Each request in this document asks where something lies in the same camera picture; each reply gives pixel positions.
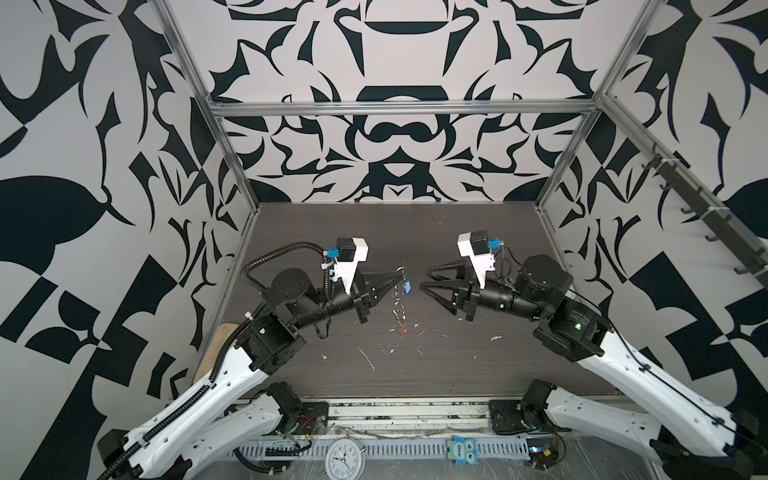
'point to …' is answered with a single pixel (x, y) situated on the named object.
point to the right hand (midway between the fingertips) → (427, 282)
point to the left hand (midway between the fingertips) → (402, 269)
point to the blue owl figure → (462, 451)
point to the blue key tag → (408, 286)
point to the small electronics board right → (542, 451)
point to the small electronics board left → (282, 448)
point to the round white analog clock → (345, 460)
